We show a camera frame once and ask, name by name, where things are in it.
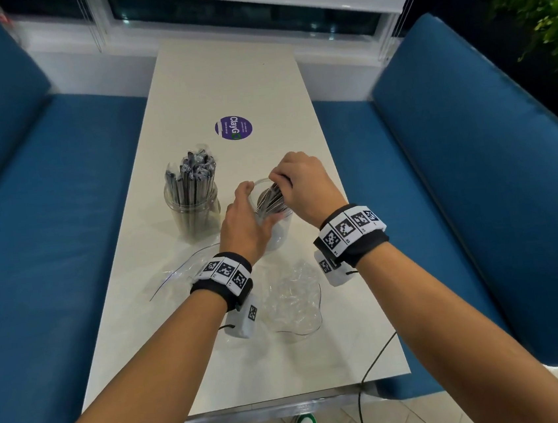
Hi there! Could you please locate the person's left hand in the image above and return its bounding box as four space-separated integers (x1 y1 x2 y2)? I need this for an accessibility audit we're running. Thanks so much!
211 177 290 269

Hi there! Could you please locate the person's right hand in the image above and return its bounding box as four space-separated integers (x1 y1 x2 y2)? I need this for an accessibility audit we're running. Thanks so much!
265 146 351 235

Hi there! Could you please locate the clear glass cup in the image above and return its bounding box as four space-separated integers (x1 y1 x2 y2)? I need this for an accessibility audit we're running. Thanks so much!
162 177 224 241
245 175 298 255

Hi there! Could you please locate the bundle of metal straws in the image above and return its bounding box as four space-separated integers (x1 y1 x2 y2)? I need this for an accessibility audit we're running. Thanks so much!
254 180 293 222
162 147 222 211

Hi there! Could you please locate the clear plastic bag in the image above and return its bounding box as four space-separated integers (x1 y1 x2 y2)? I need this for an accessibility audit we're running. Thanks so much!
143 242 227 303
252 259 328 343

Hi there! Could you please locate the person's right forearm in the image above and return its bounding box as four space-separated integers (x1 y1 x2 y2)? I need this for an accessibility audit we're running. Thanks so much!
357 224 558 423

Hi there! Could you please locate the person's left forearm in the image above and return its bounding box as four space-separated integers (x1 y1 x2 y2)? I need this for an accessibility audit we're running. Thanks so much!
16 289 240 423

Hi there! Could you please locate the round purple sticker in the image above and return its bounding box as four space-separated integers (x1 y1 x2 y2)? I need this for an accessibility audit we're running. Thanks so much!
213 114 255 142

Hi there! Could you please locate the blue cushioned sofa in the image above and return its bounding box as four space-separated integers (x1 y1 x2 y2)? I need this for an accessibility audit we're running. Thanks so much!
0 0 183 423
304 0 558 407

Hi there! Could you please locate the black wrist strap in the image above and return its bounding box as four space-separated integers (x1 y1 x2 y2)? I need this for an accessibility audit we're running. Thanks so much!
186 249 258 317
309 199 394 273

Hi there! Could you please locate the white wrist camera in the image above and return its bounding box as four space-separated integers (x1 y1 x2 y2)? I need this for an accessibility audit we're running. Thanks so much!
315 245 362 290
220 293 263 342

